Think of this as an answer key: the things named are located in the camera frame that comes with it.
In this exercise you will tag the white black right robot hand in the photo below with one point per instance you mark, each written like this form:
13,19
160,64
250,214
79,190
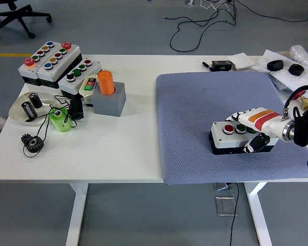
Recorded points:
261,120

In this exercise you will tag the four-button white control box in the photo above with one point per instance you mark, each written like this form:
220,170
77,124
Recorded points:
218,134
66,85

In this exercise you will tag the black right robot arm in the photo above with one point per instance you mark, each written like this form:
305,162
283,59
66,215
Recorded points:
301,130

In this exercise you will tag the five-button box with emergency stop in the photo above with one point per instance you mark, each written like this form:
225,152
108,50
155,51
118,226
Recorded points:
66,60
28,73

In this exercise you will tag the white foam sheet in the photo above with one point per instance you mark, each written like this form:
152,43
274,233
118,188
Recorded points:
285,77

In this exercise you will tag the grey-blue textured mat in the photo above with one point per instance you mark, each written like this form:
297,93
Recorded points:
195,115

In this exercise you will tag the black module with green connector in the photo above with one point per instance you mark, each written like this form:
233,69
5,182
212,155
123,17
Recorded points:
220,66

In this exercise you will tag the clear bubble wrap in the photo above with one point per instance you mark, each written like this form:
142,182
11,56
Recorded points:
304,57

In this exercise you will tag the short black tool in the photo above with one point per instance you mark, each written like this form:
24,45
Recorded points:
206,65

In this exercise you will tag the open metal floor socket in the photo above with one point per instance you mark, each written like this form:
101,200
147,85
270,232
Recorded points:
220,187

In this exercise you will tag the metal floor socket plate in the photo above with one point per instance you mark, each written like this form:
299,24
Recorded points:
224,206

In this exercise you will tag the white table leg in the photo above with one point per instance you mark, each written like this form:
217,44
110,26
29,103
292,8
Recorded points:
77,217
259,217

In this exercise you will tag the grey block holder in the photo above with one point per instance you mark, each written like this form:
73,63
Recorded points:
107,106

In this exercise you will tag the orange cylinder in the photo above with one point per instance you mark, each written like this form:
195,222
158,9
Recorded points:
105,83

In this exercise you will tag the small black adapter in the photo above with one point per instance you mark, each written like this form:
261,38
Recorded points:
76,109

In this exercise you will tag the green plastic cylinder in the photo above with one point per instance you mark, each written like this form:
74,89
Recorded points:
61,124

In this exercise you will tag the black capacitor cylinder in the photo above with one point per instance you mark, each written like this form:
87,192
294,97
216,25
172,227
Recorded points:
28,110
36,101

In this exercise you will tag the black metal gear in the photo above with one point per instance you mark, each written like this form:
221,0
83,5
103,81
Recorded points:
30,144

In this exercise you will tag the silver metal dish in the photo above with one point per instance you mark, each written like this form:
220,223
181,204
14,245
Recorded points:
16,112

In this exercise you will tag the black office chair base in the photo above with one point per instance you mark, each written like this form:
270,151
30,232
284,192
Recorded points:
15,11

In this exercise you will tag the white wall switch plate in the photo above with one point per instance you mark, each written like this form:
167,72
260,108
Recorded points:
242,61

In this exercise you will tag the beige two-button switch box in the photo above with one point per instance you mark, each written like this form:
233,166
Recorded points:
86,94

